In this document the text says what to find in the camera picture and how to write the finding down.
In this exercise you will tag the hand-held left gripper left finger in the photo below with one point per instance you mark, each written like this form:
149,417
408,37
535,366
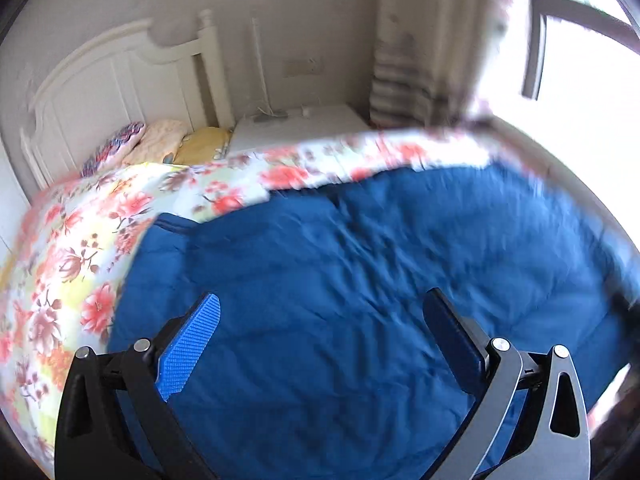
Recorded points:
192,345

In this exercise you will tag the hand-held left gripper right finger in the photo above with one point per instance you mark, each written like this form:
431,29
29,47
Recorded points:
452,345

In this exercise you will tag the blue puffer jacket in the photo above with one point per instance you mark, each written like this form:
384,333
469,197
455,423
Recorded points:
350,260

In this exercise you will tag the floral bedsheet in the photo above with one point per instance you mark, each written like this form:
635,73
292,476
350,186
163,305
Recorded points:
75,240

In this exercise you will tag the yellow pillow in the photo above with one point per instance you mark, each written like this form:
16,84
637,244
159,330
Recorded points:
202,145

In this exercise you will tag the cream quilted pillow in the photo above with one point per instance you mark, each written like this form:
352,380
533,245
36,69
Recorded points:
157,140

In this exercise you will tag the pink blue striped pillow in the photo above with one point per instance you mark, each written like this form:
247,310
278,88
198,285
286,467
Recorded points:
112,147

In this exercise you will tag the white nightstand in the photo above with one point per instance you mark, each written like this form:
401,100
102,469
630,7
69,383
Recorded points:
300,130

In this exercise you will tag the white wooden headboard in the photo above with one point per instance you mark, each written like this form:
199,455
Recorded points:
130,75

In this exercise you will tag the striped curtain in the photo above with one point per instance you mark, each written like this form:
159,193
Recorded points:
415,60

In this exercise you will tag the window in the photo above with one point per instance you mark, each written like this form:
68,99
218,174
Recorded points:
580,60

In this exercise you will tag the wall socket plate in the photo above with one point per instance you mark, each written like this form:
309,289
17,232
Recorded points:
302,67

